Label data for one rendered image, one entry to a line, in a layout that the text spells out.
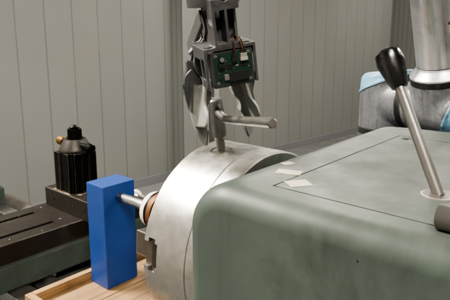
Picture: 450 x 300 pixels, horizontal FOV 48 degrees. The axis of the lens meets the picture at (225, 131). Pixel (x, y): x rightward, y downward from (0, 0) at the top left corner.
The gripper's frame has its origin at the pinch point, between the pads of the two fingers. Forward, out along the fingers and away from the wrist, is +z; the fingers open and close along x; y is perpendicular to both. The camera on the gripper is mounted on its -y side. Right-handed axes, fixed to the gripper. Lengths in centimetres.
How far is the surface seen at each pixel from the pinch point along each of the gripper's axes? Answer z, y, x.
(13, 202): 44, -97, -48
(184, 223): 10.3, 5.7, -9.1
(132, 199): 19.1, -24.9, -14.0
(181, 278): 17.2, 8.1, -11.2
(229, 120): -3.3, 5.3, -0.6
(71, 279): 36, -29, -29
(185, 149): 141, -363, 59
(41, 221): 30, -48, -35
